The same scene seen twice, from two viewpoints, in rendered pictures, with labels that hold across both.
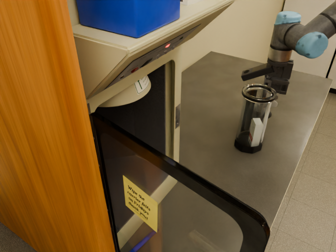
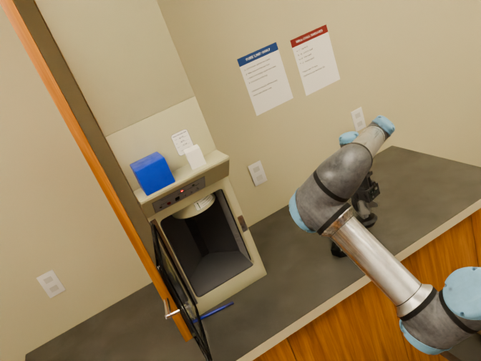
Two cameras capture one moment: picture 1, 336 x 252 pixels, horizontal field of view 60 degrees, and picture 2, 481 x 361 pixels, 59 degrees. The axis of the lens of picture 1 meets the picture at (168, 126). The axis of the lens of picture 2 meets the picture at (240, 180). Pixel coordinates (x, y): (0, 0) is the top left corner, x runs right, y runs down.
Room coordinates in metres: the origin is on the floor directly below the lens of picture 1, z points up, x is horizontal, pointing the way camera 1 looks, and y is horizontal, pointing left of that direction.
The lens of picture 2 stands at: (-0.40, -0.98, 1.97)
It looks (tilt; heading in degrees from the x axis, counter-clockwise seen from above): 23 degrees down; 40
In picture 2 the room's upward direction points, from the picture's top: 21 degrees counter-clockwise
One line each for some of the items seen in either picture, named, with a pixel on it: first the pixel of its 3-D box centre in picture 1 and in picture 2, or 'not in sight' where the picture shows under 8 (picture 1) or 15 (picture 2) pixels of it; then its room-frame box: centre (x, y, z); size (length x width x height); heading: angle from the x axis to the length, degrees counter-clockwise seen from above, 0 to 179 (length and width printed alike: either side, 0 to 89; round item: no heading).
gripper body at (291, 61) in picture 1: (276, 75); (362, 185); (0.95, -0.39, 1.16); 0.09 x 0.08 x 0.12; 72
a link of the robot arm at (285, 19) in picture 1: (285, 30); (351, 147); (0.95, -0.38, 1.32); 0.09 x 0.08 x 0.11; 17
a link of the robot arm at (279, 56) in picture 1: (279, 53); not in sight; (0.95, -0.38, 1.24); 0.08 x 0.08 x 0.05
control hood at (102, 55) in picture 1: (164, 40); (186, 186); (0.48, 0.01, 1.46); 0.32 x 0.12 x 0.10; 147
